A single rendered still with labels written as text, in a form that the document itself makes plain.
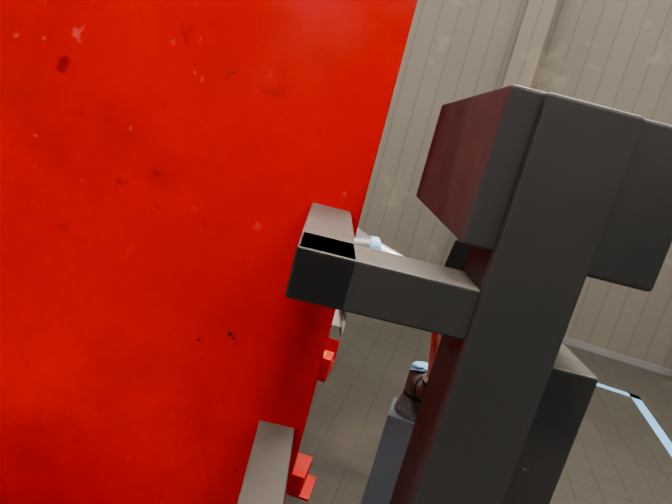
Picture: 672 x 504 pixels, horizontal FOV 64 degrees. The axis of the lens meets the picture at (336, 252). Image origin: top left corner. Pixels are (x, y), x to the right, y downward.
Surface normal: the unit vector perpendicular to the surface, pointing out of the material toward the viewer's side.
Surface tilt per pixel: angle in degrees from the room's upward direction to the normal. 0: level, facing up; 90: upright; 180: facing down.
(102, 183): 90
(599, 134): 90
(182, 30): 90
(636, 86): 90
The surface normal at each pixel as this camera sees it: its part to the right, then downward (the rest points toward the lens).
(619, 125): -0.03, 0.22
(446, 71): -0.25, 0.16
